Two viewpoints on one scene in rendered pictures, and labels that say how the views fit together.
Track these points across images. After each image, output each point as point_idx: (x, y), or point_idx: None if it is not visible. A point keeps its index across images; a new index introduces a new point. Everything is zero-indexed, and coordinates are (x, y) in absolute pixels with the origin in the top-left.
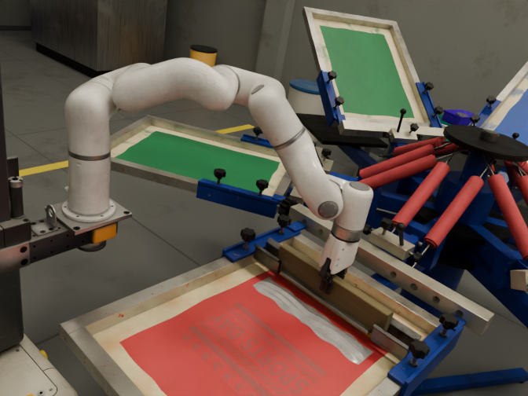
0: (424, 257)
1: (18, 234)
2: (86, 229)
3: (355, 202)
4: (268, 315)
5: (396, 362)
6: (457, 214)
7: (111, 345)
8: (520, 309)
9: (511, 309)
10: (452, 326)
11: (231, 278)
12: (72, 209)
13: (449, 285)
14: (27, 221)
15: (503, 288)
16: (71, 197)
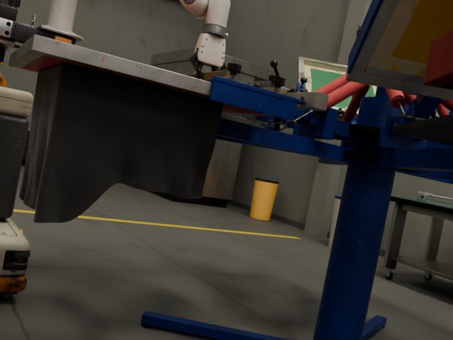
0: (319, 127)
1: (8, 13)
2: (49, 27)
3: (213, 1)
4: None
5: None
6: (345, 88)
7: None
8: (399, 156)
9: (395, 164)
10: (278, 79)
11: None
12: (47, 24)
13: (371, 197)
14: (15, 8)
15: (391, 153)
16: (48, 16)
